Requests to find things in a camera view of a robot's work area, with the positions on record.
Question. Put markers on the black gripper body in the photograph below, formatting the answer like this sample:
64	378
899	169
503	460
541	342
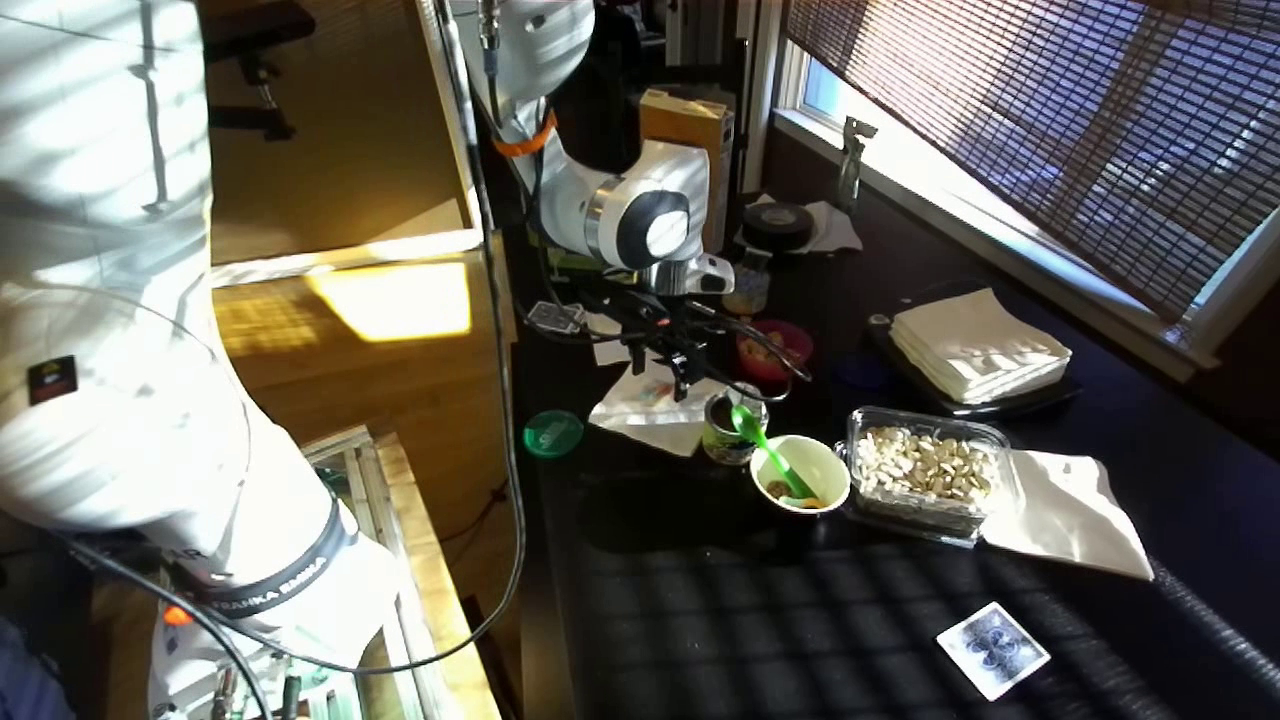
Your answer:
674	326

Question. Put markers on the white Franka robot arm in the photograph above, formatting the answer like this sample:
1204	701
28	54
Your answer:
121	402

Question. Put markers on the flat white paper napkin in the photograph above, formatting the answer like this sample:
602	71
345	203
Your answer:
640	417

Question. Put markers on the red plastic bowl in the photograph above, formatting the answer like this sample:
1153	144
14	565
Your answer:
783	363

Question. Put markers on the white round bowl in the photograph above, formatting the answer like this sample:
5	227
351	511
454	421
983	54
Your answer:
802	471

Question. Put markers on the black napkin tray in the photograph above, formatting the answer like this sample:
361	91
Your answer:
1012	407

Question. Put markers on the white napkin beside container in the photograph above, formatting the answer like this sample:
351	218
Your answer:
1064	512

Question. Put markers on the clear jar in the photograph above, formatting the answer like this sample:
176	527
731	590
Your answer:
726	438

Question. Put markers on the green plastic spoon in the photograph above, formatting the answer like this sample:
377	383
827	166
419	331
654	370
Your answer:
770	449

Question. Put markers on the green round plastic lid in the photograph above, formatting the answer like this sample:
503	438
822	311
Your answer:
554	435

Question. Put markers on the black tape roll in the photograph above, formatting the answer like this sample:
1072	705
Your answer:
776	227

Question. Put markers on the large white robot body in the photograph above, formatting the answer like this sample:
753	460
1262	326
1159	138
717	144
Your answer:
510	441

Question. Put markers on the white paper sheet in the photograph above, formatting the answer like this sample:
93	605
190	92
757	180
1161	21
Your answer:
842	235

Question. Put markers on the orange cartoon face box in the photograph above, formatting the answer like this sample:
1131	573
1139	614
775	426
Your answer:
687	126

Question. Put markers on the clear container of nuts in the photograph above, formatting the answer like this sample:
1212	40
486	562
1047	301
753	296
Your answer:
925	465

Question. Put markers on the stack of white napkins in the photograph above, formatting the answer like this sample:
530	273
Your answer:
983	344

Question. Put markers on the white playing card dark print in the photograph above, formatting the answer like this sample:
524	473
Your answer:
993	649

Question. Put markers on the window blind above napkins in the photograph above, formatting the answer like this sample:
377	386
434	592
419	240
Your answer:
1064	121

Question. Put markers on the black office chair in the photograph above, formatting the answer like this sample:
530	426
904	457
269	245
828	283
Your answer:
265	54

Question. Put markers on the white window frame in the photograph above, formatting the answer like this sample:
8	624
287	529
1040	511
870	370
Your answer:
1233	284

